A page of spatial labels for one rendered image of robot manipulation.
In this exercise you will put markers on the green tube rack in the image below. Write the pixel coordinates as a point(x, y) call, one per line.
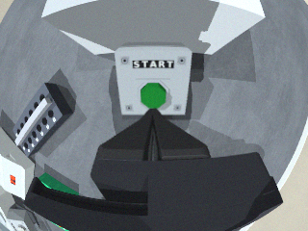
point(54, 184)

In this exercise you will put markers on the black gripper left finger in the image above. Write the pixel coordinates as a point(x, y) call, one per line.
point(131, 143)

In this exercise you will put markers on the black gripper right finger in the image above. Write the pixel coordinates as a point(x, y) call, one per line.
point(173, 143)

